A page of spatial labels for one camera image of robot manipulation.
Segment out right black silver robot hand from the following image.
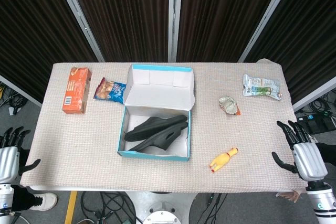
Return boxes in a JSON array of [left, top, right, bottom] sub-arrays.
[[271, 120, 329, 183]]

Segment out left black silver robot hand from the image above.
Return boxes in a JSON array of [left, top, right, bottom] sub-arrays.
[[0, 126, 41, 183]]

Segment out black rubber slipper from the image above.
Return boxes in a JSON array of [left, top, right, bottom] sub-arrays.
[[128, 122, 189, 152], [124, 115, 189, 142]]

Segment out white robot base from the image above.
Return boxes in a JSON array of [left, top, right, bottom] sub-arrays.
[[125, 191, 201, 224]]

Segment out orange cardboard snack box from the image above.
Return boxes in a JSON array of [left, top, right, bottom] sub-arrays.
[[62, 67, 92, 115]]

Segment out teal cardboard shoe box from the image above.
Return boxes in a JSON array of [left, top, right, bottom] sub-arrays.
[[117, 63, 195, 163]]

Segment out white sneaker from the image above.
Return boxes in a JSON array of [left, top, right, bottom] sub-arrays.
[[30, 192, 58, 212]]

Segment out beige waffle weave tablecloth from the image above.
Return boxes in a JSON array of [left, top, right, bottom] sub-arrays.
[[19, 62, 307, 192]]

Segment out yellow rubber chicken toy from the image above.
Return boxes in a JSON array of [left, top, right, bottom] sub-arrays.
[[208, 147, 239, 173]]

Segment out silver green snack bag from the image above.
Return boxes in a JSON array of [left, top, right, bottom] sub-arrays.
[[241, 73, 283, 101]]

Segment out crumpled silver wrapper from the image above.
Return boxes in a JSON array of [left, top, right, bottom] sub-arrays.
[[218, 96, 242, 116]]

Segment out blue snack bag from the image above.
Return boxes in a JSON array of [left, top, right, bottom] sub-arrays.
[[93, 77, 128, 104]]

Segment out dark ribbed partition panel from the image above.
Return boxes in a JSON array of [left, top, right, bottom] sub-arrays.
[[0, 0, 98, 101], [245, 0, 336, 104], [176, 0, 287, 62], [65, 0, 172, 62]]

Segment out aluminium partition post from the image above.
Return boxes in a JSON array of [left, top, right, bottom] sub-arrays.
[[0, 74, 43, 108], [292, 81, 336, 112], [167, 0, 182, 62], [51, 0, 106, 62], [237, 0, 307, 62]]

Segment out black floor cable bundle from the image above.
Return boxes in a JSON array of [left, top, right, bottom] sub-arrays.
[[79, 191, 138, 224]]

